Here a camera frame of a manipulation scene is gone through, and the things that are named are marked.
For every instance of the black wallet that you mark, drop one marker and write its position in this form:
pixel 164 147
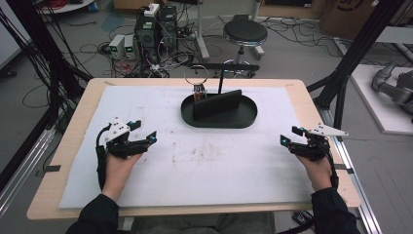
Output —
pixel 217 105

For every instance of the person's right hand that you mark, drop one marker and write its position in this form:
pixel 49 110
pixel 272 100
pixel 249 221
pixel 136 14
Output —
pixel 316 174

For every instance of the black device under table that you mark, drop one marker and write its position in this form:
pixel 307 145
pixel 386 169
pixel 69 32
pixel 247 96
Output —
pixel 302 217

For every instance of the white adapter box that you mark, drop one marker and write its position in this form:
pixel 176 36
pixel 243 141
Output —
pixel 151 9

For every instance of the aluminium rail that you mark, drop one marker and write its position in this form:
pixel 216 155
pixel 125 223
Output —
pixel 22 169
pixel 363 201

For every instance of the cardboard box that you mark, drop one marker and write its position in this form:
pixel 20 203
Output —
pixel 350 19

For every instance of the white foam mat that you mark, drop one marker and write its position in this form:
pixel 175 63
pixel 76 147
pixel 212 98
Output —
pixel 146 185

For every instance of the large black computer tower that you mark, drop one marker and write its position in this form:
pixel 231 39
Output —
pixel 147 39

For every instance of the black round stool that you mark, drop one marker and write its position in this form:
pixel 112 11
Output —
pixel 245 32

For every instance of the white metal stand leg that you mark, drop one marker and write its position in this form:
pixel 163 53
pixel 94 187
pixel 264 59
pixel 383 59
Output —
pixel 202 32

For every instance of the person's legs grey trousers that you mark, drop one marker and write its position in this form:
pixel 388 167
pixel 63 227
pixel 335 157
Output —
pixel 195 226

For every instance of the black oval tray with hanger bar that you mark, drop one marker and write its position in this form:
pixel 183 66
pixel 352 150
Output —
pixel 224 122

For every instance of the black tape strip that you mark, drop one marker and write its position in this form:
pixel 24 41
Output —
pixel 52 168
pixel 345 168

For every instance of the white platform board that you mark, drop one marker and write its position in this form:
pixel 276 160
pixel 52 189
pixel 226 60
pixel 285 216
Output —
pixel 373 104

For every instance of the white round table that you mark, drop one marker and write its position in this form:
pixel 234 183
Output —
pixel 68 7

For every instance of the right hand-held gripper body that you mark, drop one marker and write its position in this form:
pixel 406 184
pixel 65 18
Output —
pixel 313 149

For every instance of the slim black computer tower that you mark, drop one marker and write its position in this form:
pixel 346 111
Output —
pixel 168 26

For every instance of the white power supply unit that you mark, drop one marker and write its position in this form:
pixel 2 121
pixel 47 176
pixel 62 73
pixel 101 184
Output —
pixel 117 47
pixel 130 47

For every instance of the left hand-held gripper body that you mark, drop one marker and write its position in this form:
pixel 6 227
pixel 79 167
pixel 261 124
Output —
pixel 117 130

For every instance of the person's left hand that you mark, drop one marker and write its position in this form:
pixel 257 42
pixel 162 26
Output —
pixel 117 172

